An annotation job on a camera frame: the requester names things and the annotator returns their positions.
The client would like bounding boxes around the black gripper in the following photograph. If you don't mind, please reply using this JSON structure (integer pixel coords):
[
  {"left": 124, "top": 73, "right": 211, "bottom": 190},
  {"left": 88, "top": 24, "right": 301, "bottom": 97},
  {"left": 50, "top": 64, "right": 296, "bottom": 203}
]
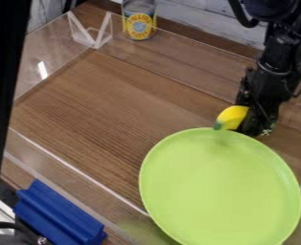
[{"left": 235, "top": 60, "right": 301, "bottom": 138}]

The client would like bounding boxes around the yellow toy banana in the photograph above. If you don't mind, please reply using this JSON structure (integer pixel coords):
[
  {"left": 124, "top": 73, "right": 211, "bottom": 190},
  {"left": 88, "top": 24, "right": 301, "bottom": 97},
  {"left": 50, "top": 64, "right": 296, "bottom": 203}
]
[{"left": 213, "top": 105, "right": 250, "bottom": 130}]

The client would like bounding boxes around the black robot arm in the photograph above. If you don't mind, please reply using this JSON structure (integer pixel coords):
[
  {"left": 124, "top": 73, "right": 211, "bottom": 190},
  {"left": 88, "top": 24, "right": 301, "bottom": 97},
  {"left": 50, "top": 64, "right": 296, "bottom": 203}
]
[{"left": 227, "top": 0, "right": 301, "bottom": 136}]

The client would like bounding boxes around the green round plate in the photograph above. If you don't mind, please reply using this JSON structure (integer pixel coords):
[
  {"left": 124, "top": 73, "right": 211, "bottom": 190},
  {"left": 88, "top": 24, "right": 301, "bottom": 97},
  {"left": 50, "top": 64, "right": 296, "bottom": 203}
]
[{"left": 139, "top": 128, "right": 301, "bottom": 245}]

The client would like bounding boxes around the yellow labelled tin can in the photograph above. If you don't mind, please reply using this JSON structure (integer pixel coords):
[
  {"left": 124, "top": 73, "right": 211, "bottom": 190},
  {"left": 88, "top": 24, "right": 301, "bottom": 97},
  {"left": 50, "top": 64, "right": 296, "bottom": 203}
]
[{"left": 122, "top": 0, "right": 158, "bottom": 41}]

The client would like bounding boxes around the blue plastic block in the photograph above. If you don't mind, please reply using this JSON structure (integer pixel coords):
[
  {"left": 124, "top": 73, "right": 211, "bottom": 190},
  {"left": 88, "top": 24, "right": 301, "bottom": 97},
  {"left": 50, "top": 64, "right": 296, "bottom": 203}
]
[{"left": 15, "top": 180, "right": 107, "bottom": 245}]

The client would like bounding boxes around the clear acrylic corner bracket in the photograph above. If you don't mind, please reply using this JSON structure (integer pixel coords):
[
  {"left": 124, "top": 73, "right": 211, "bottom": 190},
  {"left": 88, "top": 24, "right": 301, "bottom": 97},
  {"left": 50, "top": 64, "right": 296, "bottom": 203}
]
[{"left": 68, "top": 11, "right": 112, "bottom": 50}]

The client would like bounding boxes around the clear acrylic enclosure wall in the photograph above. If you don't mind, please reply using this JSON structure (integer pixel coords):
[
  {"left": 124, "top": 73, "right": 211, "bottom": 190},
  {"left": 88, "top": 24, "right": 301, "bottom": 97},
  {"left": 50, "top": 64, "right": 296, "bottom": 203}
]
[{"left": 1, "top": 128, "right": 178, "bottom": 245}]

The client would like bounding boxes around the black cable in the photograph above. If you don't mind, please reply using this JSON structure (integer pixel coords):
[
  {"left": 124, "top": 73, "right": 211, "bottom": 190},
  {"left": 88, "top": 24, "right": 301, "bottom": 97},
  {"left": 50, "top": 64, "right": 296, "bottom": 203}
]
[{"left": 0, "top": 221, "right": 42, "bottom": 245}]

